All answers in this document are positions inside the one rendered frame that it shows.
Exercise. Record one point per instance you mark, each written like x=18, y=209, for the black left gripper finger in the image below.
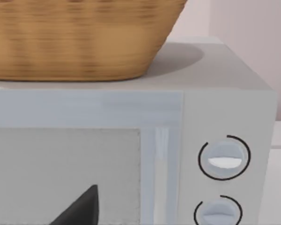
x=84, y=208

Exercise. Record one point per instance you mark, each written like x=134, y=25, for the pale blue microwave door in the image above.
x=84, y=110

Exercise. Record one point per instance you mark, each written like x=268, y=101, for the pale microwave knob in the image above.
x=224, y=157
x=217, y=212

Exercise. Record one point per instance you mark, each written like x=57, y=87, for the woven wicker basket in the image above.
x=72, y=39

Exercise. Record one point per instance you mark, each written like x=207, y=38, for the pale microwave oven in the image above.
x=224, y=98

